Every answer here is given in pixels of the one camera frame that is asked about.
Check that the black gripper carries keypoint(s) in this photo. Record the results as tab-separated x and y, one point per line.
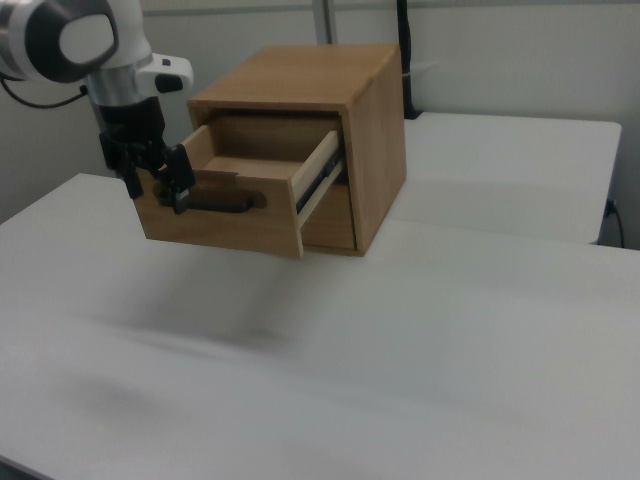
131	127

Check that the grey metal partition post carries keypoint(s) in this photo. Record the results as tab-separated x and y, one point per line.
324	20

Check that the white tag on pole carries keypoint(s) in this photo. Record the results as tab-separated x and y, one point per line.
422	69

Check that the wooden two-drawer cabinet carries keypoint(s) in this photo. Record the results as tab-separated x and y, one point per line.
375	150

